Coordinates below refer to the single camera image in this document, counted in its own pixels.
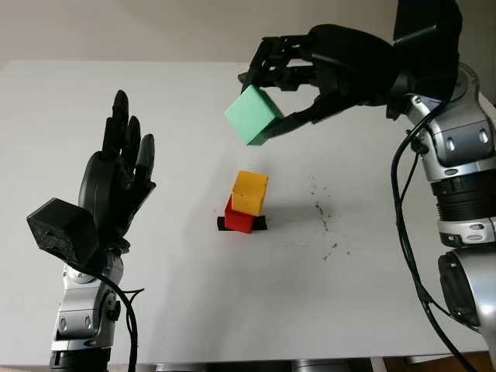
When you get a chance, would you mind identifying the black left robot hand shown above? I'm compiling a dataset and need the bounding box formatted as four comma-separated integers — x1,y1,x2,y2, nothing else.
77,89,157,253

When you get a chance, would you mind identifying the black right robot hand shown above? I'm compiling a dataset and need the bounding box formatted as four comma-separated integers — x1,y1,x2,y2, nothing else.
236,23,404,139

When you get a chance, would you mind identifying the green block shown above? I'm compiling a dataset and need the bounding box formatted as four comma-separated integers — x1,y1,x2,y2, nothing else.
224,84,284,146

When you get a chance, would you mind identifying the red block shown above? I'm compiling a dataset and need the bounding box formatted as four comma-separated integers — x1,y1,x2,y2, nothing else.
224,195,257,235

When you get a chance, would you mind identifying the yellow block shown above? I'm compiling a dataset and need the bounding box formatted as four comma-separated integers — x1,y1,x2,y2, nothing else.
231,170,269,217

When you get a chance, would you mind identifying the black tape strip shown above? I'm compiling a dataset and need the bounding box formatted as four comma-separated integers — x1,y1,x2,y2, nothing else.
216,215,267,233

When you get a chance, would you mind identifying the dark robot torso edge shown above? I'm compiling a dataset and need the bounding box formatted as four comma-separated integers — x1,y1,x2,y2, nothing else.
154,358,373,372

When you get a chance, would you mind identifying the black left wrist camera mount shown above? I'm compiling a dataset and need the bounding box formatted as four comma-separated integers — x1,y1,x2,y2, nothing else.
26,197,101,268

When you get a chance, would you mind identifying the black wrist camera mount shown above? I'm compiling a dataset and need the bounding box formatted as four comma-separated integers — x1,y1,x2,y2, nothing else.
26,197,101,268
387,0,464,104

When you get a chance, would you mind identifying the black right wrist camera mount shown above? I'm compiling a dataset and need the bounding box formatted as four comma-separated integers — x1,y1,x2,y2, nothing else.
387,0,464,104

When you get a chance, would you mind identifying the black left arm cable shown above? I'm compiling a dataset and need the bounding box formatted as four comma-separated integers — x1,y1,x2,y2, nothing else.
69,263,146,372

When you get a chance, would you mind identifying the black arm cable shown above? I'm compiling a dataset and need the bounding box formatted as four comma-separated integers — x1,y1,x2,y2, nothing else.
390,98,477,372
69,263,146,372

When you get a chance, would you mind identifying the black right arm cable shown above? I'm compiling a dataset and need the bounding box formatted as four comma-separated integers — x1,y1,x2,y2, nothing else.
390,98,477,372

